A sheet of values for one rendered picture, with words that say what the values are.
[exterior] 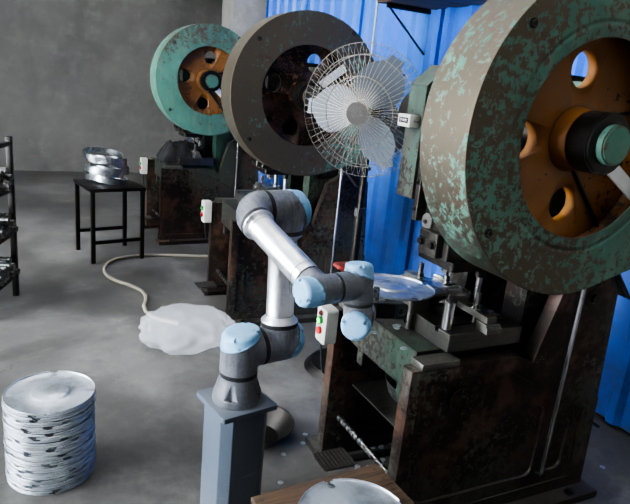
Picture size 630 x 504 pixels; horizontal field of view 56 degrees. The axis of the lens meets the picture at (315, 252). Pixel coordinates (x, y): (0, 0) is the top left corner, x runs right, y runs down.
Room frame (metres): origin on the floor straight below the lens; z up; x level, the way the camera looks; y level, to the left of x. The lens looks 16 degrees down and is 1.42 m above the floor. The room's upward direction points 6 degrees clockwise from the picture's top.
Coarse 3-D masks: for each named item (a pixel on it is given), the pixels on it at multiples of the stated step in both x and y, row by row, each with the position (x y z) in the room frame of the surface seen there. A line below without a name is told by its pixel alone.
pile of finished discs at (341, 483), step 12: (336, 480) 1.39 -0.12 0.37; (348, 480) 1.40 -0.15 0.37; (360, 480) 1.40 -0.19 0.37; (312, 492) 1.33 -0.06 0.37; (324, 492) 1.34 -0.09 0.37; (336, 492) 1.34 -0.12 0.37; (348, 492) 1.35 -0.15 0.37; (360, 492) 1.35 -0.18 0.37; (372, 492) 1.36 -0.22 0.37; (384, 492) 1.36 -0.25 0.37
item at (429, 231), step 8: (424, 216) 1.96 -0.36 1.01; (424, 224) 1.96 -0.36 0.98; (432, 224) 1.93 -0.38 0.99; (424, 232) 1.92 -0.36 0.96; (432, 232) 1.89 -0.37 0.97; (424, 240) 1.91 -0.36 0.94; (432, 240) 1.88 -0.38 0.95; (440, 240) 1.86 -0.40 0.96; (424, 248) 1.91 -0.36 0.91; (432, 248) 1.87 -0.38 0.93; (440, 248) 1.87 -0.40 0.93; (448, 248) 1.85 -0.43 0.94; (432, 256) 1.87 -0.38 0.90; (440, 256) 1.87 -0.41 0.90; (448, 256) 1.85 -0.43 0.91; (456, 256) 1.87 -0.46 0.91
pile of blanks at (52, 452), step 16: (16, 416) 1.66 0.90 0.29; (32, 416) 1.66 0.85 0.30; (48, 416) 1.66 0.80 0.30; (64, 416) 1.69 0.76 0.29; (80, 416) 1.73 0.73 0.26; (16, 432) 1.66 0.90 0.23; (32, 432) 1.65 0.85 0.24; (48, 432) 1.66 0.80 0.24; (64, 432) 1.69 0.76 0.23; (80, 432) 1.74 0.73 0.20; (16, 448) 1.66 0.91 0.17; (32, 448) 1.66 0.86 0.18; (48, 448) 1.67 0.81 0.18; (64, 448) 1.69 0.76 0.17; (80, 448) 1.73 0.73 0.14; (16, 464) 1.66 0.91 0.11; (32, 464) 1.65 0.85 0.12; (48, 464) 1.67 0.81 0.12; (64, 464) 1.69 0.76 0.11; (80, 464) 1.74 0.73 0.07; (16, 480) 1.66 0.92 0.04; (32, 480) 1.65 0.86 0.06; (48, 480) 1.66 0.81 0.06; (64, 480) 1.69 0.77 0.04; (80, 480) 1.73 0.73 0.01
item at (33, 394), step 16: (16, 384) 1.82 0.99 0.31; (32, 384) 1.83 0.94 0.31; (48, 384) 1.83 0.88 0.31; (64, 384) 1.84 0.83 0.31; (80, 384) 1.87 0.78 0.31; (16, 400) 1.73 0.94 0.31; (32, 400) 1.74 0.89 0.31; (48, 400) 1.74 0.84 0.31; (64, 400) 1.75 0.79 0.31; (80, 400) 1.76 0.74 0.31
